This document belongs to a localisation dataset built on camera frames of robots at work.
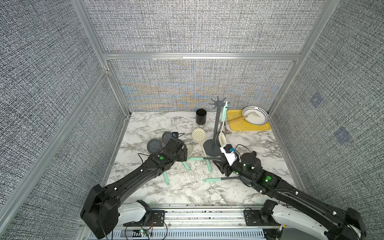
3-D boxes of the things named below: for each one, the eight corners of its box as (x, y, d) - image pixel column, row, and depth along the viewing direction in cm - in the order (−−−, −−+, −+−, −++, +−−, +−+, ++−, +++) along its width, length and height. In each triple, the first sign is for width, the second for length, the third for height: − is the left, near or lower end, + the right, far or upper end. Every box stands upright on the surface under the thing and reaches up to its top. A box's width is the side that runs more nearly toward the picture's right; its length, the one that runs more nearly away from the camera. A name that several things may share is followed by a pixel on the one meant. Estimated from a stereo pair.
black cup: (196, 124, 114) (196, 116, 107) (196, 117, 119) (196, 108, 112) (206, 124, 114) (207, 116, 107) (205, 117, 119) (206, 108, 112)
